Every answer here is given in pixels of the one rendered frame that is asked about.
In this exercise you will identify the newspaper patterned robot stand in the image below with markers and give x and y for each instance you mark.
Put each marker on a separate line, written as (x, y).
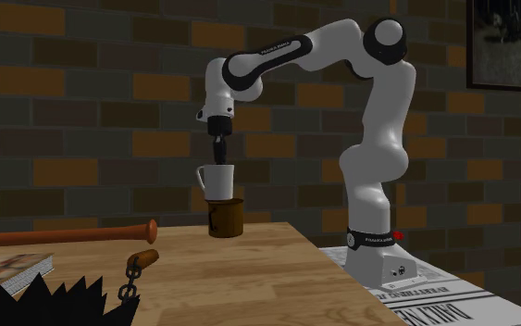
(445, 302)

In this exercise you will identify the wooden table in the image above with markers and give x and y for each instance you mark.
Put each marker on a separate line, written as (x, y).
(264, 280)

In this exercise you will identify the brown mug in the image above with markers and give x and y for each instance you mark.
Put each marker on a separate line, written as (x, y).
(227, 219)

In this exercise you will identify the reddish brown baseball bat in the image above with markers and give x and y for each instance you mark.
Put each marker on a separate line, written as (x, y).
(61, 236)

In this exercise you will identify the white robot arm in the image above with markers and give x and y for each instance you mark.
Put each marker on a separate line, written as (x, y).
(377, 135)

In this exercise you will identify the book with pictured cover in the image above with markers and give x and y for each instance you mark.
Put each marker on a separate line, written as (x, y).
(3, 271)

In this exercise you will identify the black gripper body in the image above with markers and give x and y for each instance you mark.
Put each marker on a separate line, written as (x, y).
(220, 125)

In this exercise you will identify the white mug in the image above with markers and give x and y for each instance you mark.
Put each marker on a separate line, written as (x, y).
(218, 183)

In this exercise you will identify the black spiky object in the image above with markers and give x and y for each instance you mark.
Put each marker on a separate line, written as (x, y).
(52, 307)

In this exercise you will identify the dark framed wall picture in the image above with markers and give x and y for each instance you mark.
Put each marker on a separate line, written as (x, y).
(512, 45)

